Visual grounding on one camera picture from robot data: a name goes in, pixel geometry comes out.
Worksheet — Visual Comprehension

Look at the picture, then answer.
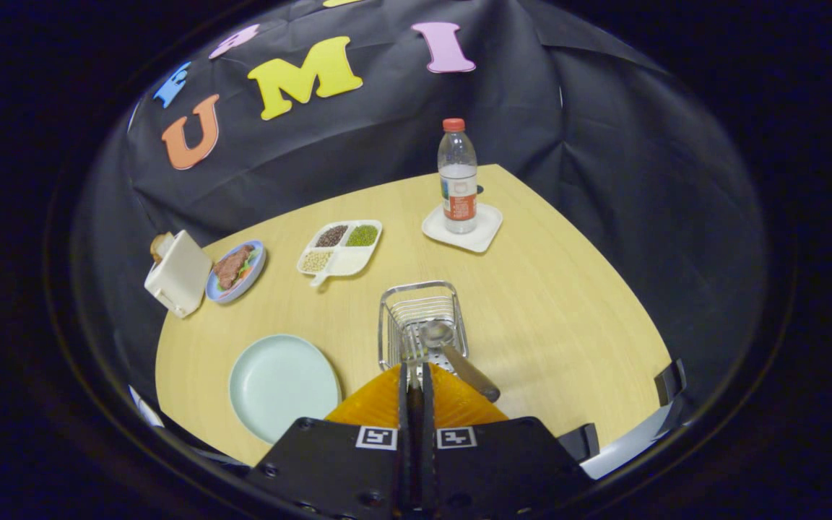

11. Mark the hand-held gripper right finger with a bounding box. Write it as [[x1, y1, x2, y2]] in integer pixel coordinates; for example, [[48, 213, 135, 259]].
[[416, 363, 596, 520]]

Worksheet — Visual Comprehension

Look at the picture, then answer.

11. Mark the meat and vegetables serving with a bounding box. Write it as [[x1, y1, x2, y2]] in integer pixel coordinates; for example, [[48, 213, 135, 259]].
[[212, 244, 256, 291]]

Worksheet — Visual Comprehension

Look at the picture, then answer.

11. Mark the blue plate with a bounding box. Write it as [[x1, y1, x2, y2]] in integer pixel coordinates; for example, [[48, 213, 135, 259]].
[[204, 240, 267, 304]]

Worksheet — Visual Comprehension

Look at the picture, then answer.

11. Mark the white divided tray with beans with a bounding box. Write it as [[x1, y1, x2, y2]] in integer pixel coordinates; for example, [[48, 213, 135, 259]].
[[296, 220, 384, 288]]

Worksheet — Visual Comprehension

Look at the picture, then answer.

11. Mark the white toaster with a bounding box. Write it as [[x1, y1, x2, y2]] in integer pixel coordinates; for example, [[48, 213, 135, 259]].
[[144, 230, 213, 319]]

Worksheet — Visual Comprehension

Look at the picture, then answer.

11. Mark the metal wire basket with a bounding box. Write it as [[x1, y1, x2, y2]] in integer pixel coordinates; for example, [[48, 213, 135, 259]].
[[378, 280, 469, 373]]

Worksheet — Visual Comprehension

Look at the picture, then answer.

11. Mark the white square coaster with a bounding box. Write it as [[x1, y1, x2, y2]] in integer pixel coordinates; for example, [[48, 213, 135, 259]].
[[421, 202, 503, 254]]

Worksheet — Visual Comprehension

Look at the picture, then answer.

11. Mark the light green plate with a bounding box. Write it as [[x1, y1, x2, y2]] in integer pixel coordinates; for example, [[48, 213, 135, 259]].
[[228, 334, 342, 444]]

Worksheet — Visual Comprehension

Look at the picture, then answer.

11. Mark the metal spoon with brown handle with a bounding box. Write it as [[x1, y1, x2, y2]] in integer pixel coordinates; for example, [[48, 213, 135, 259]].
[[420, 320, 501, 403]]

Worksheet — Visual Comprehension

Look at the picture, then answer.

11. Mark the black backdrop cloth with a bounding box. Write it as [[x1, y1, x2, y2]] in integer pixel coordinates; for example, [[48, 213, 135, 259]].
[[73, 0, 767, 434]]

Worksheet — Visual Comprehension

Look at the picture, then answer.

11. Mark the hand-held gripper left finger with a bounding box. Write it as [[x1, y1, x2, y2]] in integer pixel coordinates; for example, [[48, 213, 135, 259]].
[[245, 363, 417, 520]]

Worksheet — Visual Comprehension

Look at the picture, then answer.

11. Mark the clear water bottle red cap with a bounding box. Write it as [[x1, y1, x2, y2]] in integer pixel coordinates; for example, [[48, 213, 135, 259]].
[[438, 118, 479, 235]]

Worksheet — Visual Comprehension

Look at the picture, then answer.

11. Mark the metal fork with brown handle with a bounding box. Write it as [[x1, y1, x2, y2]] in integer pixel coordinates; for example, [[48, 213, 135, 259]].
[[400, 329, 425, 434]]

